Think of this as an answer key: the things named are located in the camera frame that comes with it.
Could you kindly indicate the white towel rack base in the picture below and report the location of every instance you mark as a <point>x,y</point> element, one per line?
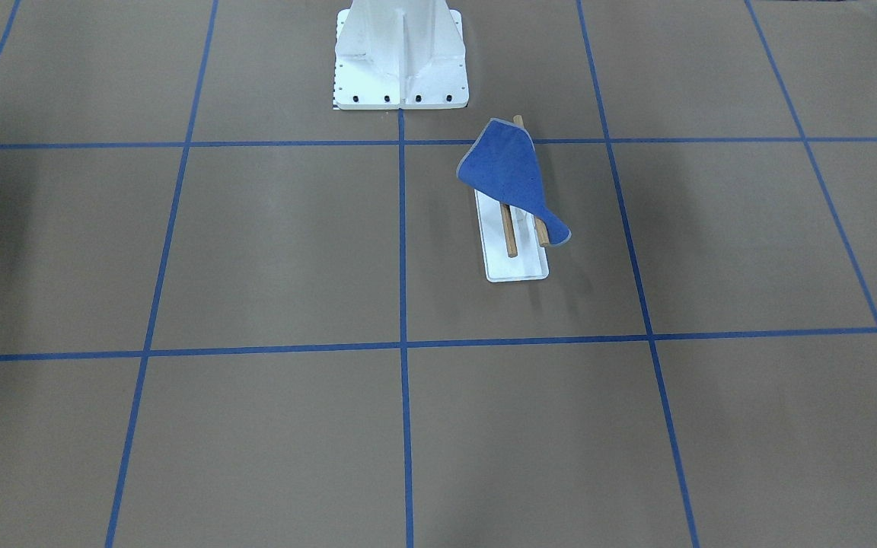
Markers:
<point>530,261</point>

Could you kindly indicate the wooden rack rod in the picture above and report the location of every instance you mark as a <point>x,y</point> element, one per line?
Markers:
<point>508,229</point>
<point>539,226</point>

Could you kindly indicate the blue grey-edged towel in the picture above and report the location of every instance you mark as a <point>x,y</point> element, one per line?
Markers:
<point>503,164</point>

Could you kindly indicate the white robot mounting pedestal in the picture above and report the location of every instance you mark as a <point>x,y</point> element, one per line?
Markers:
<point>400,55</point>

